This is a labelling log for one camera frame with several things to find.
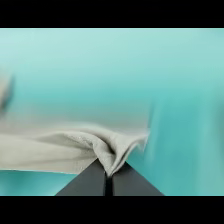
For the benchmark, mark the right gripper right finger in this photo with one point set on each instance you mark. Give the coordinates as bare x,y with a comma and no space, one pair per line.
132,183

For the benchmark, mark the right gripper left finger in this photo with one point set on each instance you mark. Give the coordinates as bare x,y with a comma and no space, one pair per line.
89,182

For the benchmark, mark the grey shirt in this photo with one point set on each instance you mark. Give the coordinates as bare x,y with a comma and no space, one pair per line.
50,151

